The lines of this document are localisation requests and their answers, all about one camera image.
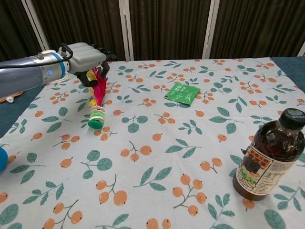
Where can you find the dark tea bottle black cap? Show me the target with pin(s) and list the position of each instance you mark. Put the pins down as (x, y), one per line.
(268, 157)

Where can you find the red green toy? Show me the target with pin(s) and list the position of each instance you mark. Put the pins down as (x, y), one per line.
(98, 97)

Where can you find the black folding screen white frame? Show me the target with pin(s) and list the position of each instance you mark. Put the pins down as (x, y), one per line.
(152, 28)

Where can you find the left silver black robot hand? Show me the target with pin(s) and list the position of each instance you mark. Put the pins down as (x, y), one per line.
(89, 63)

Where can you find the green tea sachet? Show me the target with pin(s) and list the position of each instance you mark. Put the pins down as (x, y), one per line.
(182, 93)

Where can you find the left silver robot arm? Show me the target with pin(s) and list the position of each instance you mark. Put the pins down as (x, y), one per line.
(31, 71)

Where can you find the blue ball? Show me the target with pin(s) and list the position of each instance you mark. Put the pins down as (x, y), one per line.
(3, 159)

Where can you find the brown spouted snack pouch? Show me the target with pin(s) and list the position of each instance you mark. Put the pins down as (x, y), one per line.
(7, 97)

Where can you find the floral tablecloth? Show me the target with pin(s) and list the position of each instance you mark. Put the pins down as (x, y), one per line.
(152, 145)

